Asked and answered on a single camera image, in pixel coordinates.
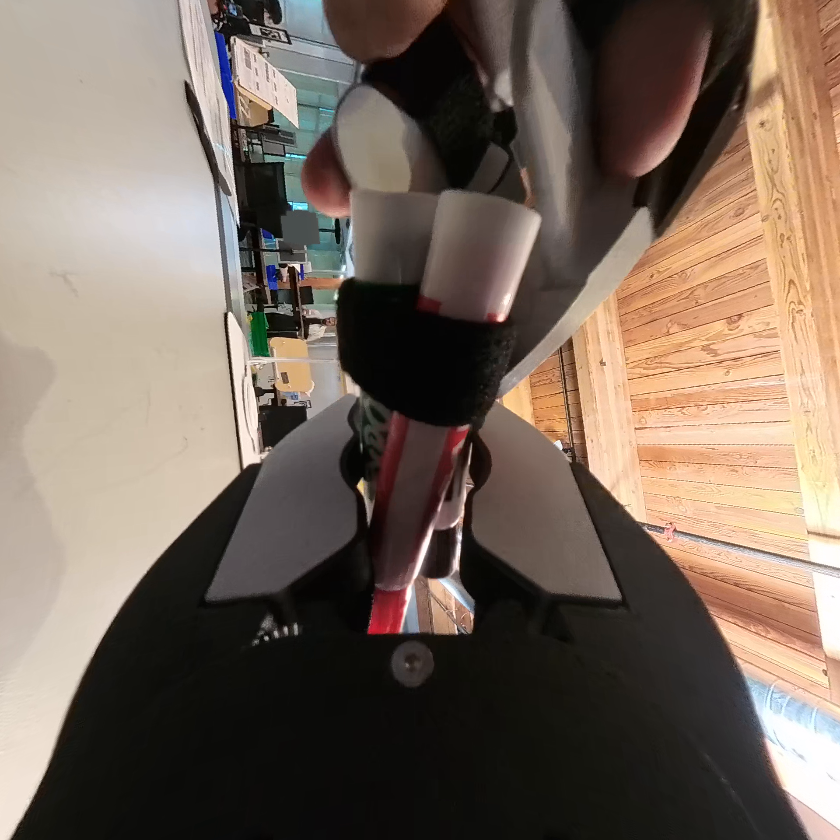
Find black monitor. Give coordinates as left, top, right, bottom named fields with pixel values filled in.
left=235, top=161, right=290, bottom=229

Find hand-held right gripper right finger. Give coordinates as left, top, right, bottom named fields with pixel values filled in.
left=467, top=403, right=623, bottom=603

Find white flat tray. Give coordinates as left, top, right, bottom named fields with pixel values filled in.
left=224, top=311, right=264, bottom=469

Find person's left hand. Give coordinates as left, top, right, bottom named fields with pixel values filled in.
left=302, top=0, right=715, bottom=219

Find white printed paper sign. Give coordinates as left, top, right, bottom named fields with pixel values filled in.
left=231, top=36, right=301, bottom=130

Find black elastic band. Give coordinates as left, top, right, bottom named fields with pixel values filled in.
left=336, top=277, right=517, bottom=429

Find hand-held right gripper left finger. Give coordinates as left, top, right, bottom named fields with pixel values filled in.
left=205, top=395, right=371, bottom=603

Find black crate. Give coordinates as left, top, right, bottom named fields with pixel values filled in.
left=259, top=403, right=309, bottom=451

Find black flat pad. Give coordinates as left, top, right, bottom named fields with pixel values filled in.
left=184, top=81, right=235, bottom=196

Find white paper sheets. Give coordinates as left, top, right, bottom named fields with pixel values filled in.
left=178, top=0, right=241, bottom=224

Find blue storage bin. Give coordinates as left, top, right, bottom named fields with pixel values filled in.
left=213, top=29, right=238, bottom=120

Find black ceiling pipe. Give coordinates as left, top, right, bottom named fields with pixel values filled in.
left=638, top=522, right=840, bottom=580

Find silver ventilation duct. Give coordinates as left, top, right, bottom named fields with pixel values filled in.
left=745, top=676, right=840, bottom=783

